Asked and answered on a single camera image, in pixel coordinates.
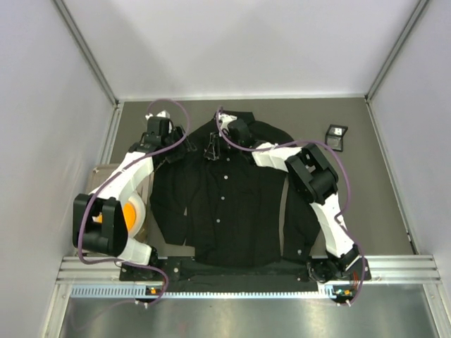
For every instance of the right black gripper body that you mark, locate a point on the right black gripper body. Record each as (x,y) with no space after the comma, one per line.
(218,139)

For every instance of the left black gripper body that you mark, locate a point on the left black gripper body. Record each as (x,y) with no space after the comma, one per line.
(181,144)

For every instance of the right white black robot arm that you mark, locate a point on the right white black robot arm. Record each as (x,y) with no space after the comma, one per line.
(315,180)

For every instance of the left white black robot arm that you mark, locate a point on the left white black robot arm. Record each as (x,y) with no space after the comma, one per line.
(136,166)

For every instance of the black button-up shirt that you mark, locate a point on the black button-up shirt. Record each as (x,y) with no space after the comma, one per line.
(233,213)

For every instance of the grey metal tray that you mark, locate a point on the grey metal tray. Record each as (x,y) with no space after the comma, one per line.
(95,176)

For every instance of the white bowl orange inside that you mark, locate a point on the white bowl orange inside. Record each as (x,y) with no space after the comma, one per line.
(134,212)

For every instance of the small black open box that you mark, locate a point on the small black open box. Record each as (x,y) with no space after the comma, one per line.
(334,137)

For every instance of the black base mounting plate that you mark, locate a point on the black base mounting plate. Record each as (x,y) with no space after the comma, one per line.
(185,274)

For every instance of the aluminium frame rail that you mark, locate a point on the aluminium frame rail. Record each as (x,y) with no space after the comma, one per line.
(409,269)

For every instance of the grey slotted cable duct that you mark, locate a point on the grey slotted cable duct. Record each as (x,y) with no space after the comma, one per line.
(146,292)

